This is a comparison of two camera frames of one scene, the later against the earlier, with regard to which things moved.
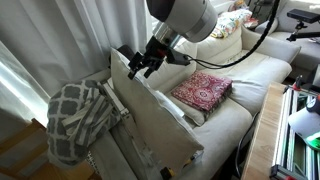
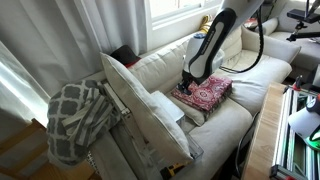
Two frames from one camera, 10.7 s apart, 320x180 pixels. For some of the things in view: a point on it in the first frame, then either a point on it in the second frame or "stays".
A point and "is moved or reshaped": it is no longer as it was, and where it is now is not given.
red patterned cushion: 204,90 stays
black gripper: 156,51 → 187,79
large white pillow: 159,126 is moved or reshaped
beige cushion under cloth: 198,116 stays
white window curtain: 46,44 stays
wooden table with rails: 275,151 stays
